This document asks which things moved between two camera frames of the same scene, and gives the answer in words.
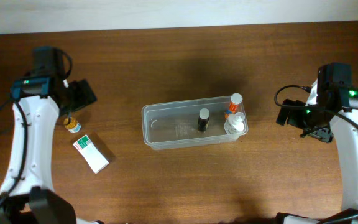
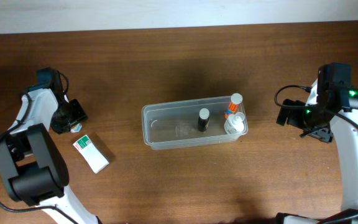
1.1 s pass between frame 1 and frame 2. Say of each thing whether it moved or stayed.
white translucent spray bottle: stayed
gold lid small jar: stayed
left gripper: moved
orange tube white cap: stayed
